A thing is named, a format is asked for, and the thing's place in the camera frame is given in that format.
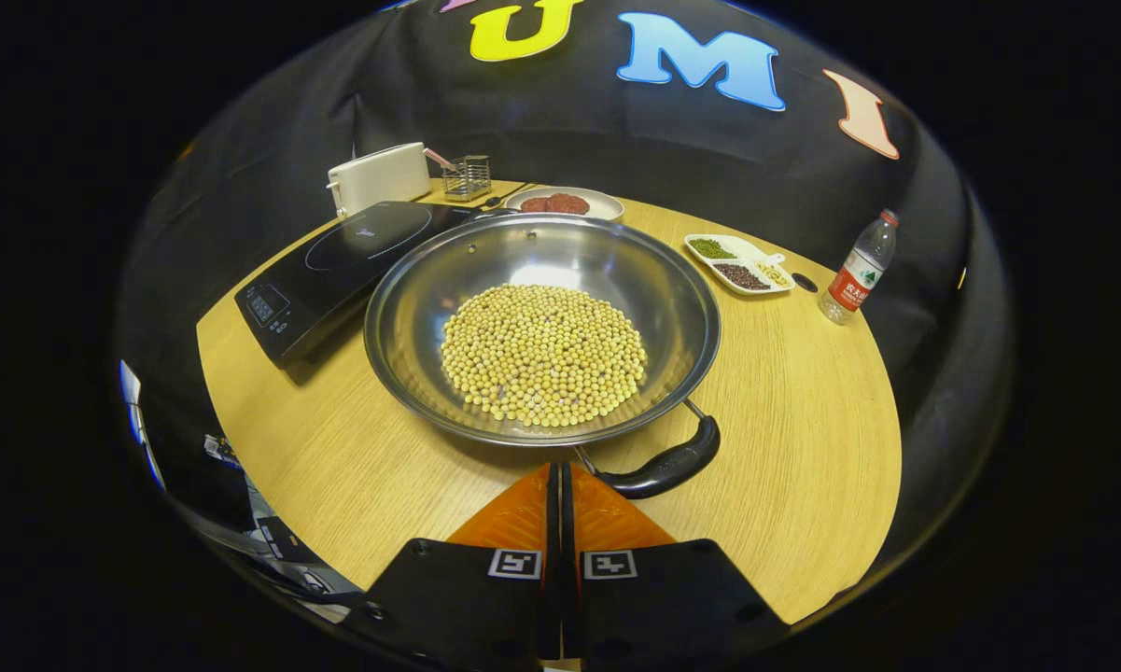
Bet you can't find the white toaster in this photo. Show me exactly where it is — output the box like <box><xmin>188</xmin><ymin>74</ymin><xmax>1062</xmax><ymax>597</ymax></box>
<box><xmin>326</xmin><ymin>142</ymin><xmax>432</xmax><ymax>219</ymax></box>

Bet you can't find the black power cable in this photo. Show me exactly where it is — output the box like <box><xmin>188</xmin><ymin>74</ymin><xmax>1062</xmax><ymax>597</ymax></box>
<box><xmin>479</xmin><ymin>183</ymin><xmax>535</xmax><ymax>210</ymax></box>

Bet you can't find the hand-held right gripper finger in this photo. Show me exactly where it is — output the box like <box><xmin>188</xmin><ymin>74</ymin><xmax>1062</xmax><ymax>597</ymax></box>
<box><xmin>341</xmin><ymin>464</ymin><xmax>561</xmax><ymax>668</ymax></box>
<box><xmin>560</xmin><ymin>462</ymin><xmax>790</xmax><ymax>668</ymax></box>

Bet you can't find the white round plate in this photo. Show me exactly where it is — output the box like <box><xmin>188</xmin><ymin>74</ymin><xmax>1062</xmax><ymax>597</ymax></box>
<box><xmin>505</xmin><ymin>187</ymin><xmax>625</xmax><ymax>223</ymax></box>

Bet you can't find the pile of soybeans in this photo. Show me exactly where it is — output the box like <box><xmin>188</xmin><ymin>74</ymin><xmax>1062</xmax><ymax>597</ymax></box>
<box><xmin>440</xmin><ymin>284</ymin><xmax>650</xmax><ymax>428</ymax></box>

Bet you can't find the stainless steel pot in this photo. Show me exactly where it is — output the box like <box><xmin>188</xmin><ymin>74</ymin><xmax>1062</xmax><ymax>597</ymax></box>
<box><xmin>364</xmin><ymin>207</ymin><xmax>722</xmax><ymax>500</ymax></box>

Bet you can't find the metal wire basket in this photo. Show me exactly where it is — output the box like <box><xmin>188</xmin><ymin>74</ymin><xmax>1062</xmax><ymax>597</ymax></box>
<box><xmin>441</xmin><ymin>155</ymin><xmax>493</xmax><ymax>203</ymax></box>

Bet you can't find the white divided bean dish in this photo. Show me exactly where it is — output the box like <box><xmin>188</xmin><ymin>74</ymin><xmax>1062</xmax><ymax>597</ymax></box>
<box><xmin>684</xmin><ymin>233</ymin><xmax>796</xmax><ymax>297</ymax></box>

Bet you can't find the black induction cooktop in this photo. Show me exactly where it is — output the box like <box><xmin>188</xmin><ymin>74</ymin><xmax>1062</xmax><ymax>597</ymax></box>
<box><xmin>234</xmin><ymin>201</ymin><xmax>486</xmax><ymax>368</ymax></box>

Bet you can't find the clear water bottle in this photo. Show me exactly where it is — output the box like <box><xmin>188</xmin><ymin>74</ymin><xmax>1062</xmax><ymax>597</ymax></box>
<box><xmin>819</xmin><ymin>209</ymin><xmax>900</xmax><ymax>326</ymax></box>

